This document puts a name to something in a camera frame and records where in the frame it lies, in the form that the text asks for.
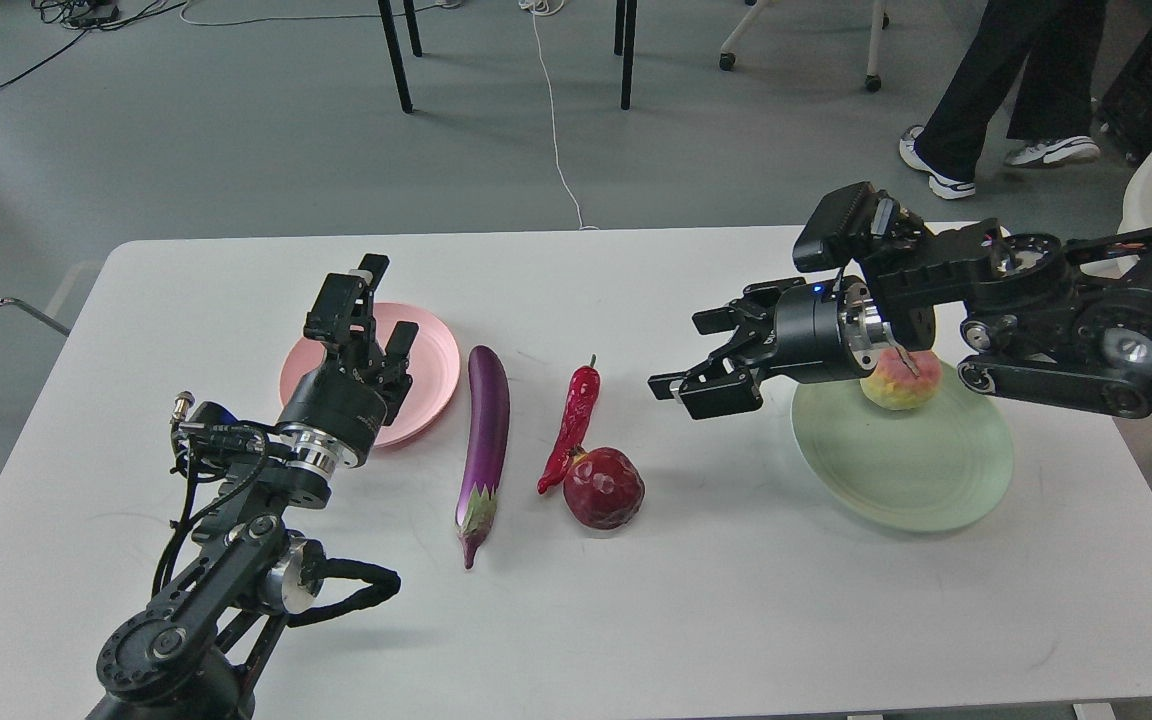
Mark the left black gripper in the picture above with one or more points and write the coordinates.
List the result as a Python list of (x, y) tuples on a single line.
[(359, 386)]

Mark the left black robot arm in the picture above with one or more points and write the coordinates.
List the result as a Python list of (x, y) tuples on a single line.
[(234, 575)]

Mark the dark red pomegranate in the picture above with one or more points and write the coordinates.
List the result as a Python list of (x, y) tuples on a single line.
[(603, 489)]

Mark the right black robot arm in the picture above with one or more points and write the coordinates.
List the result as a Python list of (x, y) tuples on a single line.
[(1061, 323)]

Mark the pink plate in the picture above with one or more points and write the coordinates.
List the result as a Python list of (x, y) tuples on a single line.
[(434, 368)]

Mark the yellow red peach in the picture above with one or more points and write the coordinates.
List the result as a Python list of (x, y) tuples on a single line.
[(893, 386)]

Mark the person legs in black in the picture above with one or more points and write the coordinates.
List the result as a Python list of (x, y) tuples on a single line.
[(1048, 49)]

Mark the purple eggplant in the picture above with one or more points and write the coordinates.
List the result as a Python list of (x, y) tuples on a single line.
[(486, 451)]

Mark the green plate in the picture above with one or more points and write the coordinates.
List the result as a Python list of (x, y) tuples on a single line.
[(938, 467)]

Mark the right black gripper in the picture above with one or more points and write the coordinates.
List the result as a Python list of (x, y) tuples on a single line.
[(809, 331)]

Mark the red chili pepper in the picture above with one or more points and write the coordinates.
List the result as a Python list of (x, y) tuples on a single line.
[(582, 394)]

